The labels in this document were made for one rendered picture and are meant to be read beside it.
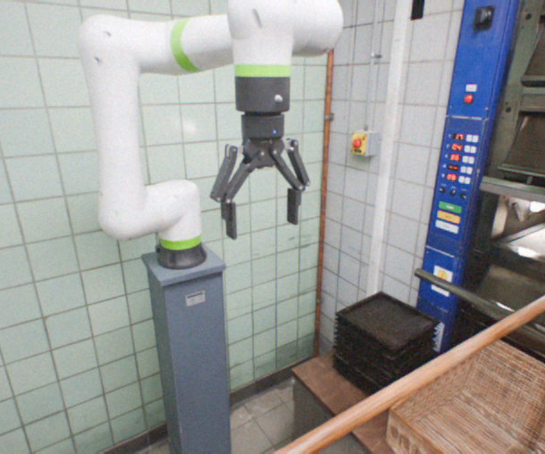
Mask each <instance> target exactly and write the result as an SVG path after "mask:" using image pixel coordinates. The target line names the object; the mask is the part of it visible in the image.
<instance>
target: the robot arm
mask: <svg viewBox="0 0 545 454"><path fill-rule="evenodd" d="M343 23H344V20H342V13H341V8H340V5H339V4H338V2H337V1H336V0H229V1H228V4H227V11H226V14H224V15H209V16H197V17H189V18H183V19H177V20H172V21H168V22H144V21H135V20H128V19H123V18H117V17H114V16H113V15H110V14H97V15H93V16H91V17H89V18H87V20H85V21H84V22H83V23H82V24H81V26H80V27H79V29H78V33H77V49H78V54H79V57H80V61H81V66H83V70H84V74H85V78H86V85H87V91H88V96H89V102H90V103H91V107H92V114H93V119H94V127H95V143H96V154H97V170H99V202H98V221H99V224H100V226H101V229H102V230H103V232H104V233H105V234H106V235H109V236H110V237H112V238H114V239H116V240H120V241H129V240H133V239H136V238H139V237H142V236H146V235H149V234H152V233H154V232H157V233H158V235H159V245H156V246H155V251H156V252H158V253H159V257H158V258H157V260H158V261H159V264H160V265H161V266H162V267H163V268H169V270H184V269H186V268H193V267H197V266H199V265H201V264H203V263H204V262H205V261H206V251H205V250H204V248H203V245H202V241H201V236H202V220H201V206H200V195H199V188H198V186H196V185H195V184H194V182H192V181H189V180H183V179H173V180H168V181H163V182H160V183H156V184H153V186H151V185H150V186H144V181H143V175H142V167H141V151H140V139H139V119H138V108H137V83H138V78H139V77H140V76H141V75H143V74H159V75H167V76H184V75H190V74H195V73H200V72H205V71H208V70H212V69H217V68H222V67H223V66H225V65H230V64H232V63H234V84H235V110H236V111H238V112H244V113H242V114H241V135H242V144H241V146H233V145H231V144H227V145H226V146H224V158H223V162H222V165H221V166H220V170H219V172H218V175H217V177H216V179H215V181H214V185H213V189H212V192H211V194H210V198H211V199H213V200H214V201H215V202H216V203H220V204H221V217H222V219H224V220H225V221H226V235H227V236H229V237H230V238H231V239H233V240H236V239H238V235H236V205H235V203H234V202H233V201H232V199H233V198H234V197H235V195H236V193H237V192H239V190H240V189H241V187H242V185H243V184H244V182H245V180H246V178H247V177H248V175H249V174H250V173H252V172H254V170H255V169H263V168H273V166H276V169H277V170H278V171H279V173H280V174H281V175H282V177H284V178H285V179H286V182H287V183H288V184H289V185H290V186H291V187H292V188H291V187H289V188H288V189H287V221H288V222H290V223H292V224H293V225H297V224H298V223H299V206H300V205H301V203H302V192H304V191H305V187H306V186H309V185H310V184H311V183H310V179H309V177H308V175H307V172H306V170H305V167H304V163H303V161H302V158H301V156H300V152H299V143H298V141H296V140H295V139H291V138H287V139H286V141H284V139H283V137H284V135H285V114H284V113H283V112H287V111H289V110H290V75H291V58H309V59H312V58H318V57H321V56H322V55H324V54H325V53H327V52H329V51H330V50H331V49H333V48H334V47H335V46H336V43H337V42H338V40H339V38H340V36H341V31H342V25H343ZM284 150H286V152H287V156H288V157H289V160H290V162H291V164H292V168H293V170H294V172H295V175H294V174H293V172H292V171H291V170H290V168H289V167H288V165H287V164H286V161H285V160H284V159H283V157H281V156H280V155H281V154H283V151H284ZM241 154H242V155H243V157H244V158H243V160H242V161H241V163H240V167H239V168H238V169H237V170H236V172H235V173H234V175H233V176H232V178H231V175H232V172H233V170H234V166H235V163H236V159H237V158H239V157H240V155H241ZM248 163H249V165H248ZM295 176H296V177H295ZM230 178H231V180H230ZM229 180H230V182H229Z"/></svg>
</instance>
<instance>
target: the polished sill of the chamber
mask: <svg viewBox="0 0 545 454"><path fill-rule="evenodd" d="M487 254H489V255H491V256H494V257H498V258H500V259H504V260H508V261H511V262H513V263H516V264H519V266H522V267H525V268H529V269H532V270H535V271H538V272H541V273H543V274H545V256H544V255H541V254H539V253H535V251H532V250H527V249H524V248H521V247H518V246H514V245H512V244H509V243H506V242H502V241H496V242H493V243H490V244H489V248H488V252H487Z"/></svg>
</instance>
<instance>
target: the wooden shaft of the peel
mask: <svg viewBox="0 0 545 454"><path fill-rule="evenodd" d="M544 311H545V296H543V297H541V298H539V299H538V300H536V301H533V303H532V304H529V305H527V306H526V307H523V308H522V309H521V310H519V311H517V312H515V313H512V314H510V316H509V317H507V318H505V319H503V320H502V321H500V322H498V323H496V324H494V325H491V326H490V327H488V328H486V330H485V331H482V332H480V333H479V334H477V335H475V336H474V337H472V338H470V339H468V340H465V341H463V342H462V344H460V345H458V346H457V347H455V348H453V349H451V350H449V351H447V352H445V353H443V354H441V355H439V357H438V358H436V359H434V360H432V361H430V362H428V363H427V364H425V365H423V366H422V367H419V368H417V369H416V370H414V371H413V372H412V373H411V374H408V375H406V376H405V377H402V378H400V379H399V380H396V381H395V382H394V383H392V384H390V386H388V387H386V388H383V389H382V390H380V391H378V392H376V393H375V394H373V395H371V396H369V397H367V399H365V400H364V401H362V402H360V403H359V404H355V405H353V406H352V407H351V408H349V409H348V410H345V412H343V413H341V414H339V415H337V416H336V417H334V418H331V419H330V420H329V421H327V422H325V423H324V424H323V425H321V426H319V427H317V428H315V429H313V430H312V431H309V432H308V433H306V434H304V435H302V437H301V438H299V439H297V440H295V441H292V442H290V443H289V444H287V445H286V446H285V447H283V449H280V450H278V451H276V452H274V453H273V454H315V453H316V452H318V451H321V450H322V449H324V448H326V447H328V445H329V444H331V443H333V442H335V441H336V440H338V439H339V438H341V437H343V436H345V435H347V433H348V432H350V431H352V430H354V429H355V428H358V427H359V426H360V425H362V424H363V423H365V422H366V421H367V420H369V419H371V418H373V417H374V416H376V415H378V414H379V413H381V412H383V411H385V410H386V408H388V407H389V406H391V405H393V404H396V403H397V402H399V401H401V400H402V399H404V398H405V397H407V396H409V394H411V393H412V392H414V391H416V390H417V389H419V388H420V387H423V386H425V385H427V384H428V383H430V381H432V380H433V379H435V378H436V377H439V376H440V375H442V374H443V373H446V372H448V371H449V370H451V368H453V367H455V366H456V365H458V364H459V363H461V362H463V361H464V360H466V359H469V358H471V357H472V356H474V355H475V353H477V352H479V351H480V350H482V349H484V348H486V347H487V346H489V345H490V344H493V343H495V342H496V341H497V340H498V339H500V338H503V337H504V336H505V335H506V334H508V333H510V332H511V331H514V330H516V329H518V328H519V326H521V325H522V324H525V323H527V322H528V321H529V320H531V319H533V318H535V317H537V316H538V315H540V314H541V313H542V312H544Z"/></svg>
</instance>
